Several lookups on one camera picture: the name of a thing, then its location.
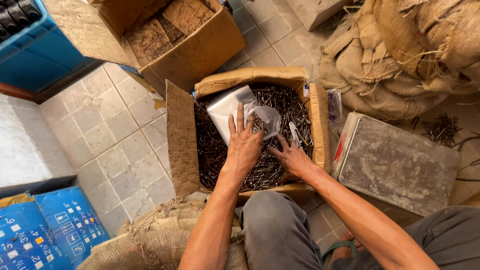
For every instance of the brown wooden beam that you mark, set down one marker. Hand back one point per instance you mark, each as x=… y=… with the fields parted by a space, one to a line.
x=18 y=92

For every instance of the person's foot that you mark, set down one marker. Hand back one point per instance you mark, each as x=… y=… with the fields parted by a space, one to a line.
x=343 y=253

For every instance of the white plastic clip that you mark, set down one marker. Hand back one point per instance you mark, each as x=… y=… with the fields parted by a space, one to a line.
x=294 y=132

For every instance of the grey concrete block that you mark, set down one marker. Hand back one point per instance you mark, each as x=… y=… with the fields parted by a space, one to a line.
x=315 y=11

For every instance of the small purple printed plastic bag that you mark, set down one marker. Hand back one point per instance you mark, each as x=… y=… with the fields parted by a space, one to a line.
x=334 y=105

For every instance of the blue plastic crate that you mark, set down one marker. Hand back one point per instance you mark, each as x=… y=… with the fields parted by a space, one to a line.
x=37 y=56

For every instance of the person's right hand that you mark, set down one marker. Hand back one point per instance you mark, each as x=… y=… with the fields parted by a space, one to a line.
x=294 y=161

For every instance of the person's left hand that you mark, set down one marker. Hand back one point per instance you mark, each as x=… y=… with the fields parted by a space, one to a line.
x=243 y=150

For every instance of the heap of steel nails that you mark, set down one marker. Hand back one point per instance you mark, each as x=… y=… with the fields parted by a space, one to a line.
x=213 y=150

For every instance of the blue printed nail carton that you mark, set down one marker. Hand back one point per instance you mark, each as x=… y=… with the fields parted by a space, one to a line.
x=26 y=243
x=73 y=221

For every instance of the person's grey trousers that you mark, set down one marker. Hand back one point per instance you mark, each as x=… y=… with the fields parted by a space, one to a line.
x=277 y=232

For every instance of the frayed burlap sack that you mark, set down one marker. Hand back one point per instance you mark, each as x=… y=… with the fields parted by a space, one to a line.
x=161 y=243

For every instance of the loose nails on floor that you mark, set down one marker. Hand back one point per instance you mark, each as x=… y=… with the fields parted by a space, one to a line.
x=440 y=130

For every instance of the rectangular metal tin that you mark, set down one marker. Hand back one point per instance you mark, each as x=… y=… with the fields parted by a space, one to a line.
x=397 y=165

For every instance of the large open cardboard box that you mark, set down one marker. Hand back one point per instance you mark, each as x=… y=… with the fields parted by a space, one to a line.
x=187 y=56

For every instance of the cardboard box of nails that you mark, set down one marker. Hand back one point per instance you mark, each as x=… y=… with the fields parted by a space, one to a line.
x=180 y=150

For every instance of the clear plastic bag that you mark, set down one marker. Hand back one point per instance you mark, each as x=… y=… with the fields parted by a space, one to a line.
x=228 y=108

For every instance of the heap of burlap sacks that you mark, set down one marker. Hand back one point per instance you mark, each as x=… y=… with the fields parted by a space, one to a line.
x=405 y=56

